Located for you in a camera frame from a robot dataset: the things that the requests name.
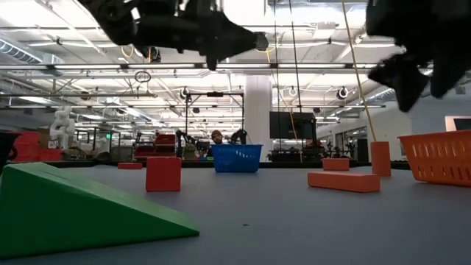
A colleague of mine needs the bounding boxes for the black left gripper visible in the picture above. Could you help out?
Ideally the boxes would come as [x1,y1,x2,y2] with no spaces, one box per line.
[134,0,270,71]

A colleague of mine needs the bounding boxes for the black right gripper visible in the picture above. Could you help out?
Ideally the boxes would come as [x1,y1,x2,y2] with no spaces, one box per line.
[366,0,471,113]

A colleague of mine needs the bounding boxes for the red rectangular block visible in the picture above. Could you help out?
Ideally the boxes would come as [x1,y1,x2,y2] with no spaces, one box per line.
[145,156,183,193]

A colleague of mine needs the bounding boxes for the orange plastic basket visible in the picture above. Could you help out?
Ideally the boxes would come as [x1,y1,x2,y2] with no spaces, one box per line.
[397,129,471,188]

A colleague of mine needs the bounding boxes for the white square column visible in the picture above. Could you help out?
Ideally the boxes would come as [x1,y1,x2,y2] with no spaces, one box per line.
[244,75,274,163]

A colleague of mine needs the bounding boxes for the orange cylinder block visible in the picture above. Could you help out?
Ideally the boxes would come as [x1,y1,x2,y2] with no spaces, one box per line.
[370,141,392,177]

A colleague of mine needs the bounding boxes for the black monitor on stand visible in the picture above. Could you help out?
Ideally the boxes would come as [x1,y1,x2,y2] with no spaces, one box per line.
[269,111,317,140]

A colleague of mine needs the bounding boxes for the blue plastic basket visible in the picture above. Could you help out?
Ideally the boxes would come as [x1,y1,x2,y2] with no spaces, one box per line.
[210,144,263,174]

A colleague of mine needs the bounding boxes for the orange flat rectangular block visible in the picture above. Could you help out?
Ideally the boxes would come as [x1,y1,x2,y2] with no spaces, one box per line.
[307,171,382,194]

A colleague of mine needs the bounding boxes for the white robot statue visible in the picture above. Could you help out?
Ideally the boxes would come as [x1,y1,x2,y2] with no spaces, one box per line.
[49,106,77,150]

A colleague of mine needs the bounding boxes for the red storage bin stack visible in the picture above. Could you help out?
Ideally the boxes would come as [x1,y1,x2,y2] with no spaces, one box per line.
[10,131,63,163]

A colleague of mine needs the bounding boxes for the green wedge block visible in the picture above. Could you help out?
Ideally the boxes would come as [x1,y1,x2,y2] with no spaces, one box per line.
[0,161,201,260]

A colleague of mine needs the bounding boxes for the black metal frame rig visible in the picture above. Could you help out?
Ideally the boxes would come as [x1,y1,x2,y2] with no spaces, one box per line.
[185,91,246,146]

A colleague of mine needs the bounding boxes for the black hanging cable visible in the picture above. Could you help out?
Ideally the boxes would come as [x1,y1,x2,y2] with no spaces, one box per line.
[273,0,280,159]

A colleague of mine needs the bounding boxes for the white-framed wall screen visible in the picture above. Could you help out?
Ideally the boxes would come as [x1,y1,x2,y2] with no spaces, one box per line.
[444,115,471,133]

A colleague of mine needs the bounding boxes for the yellow hanging cable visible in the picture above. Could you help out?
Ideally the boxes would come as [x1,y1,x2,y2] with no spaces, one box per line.
[340,0,378,144]

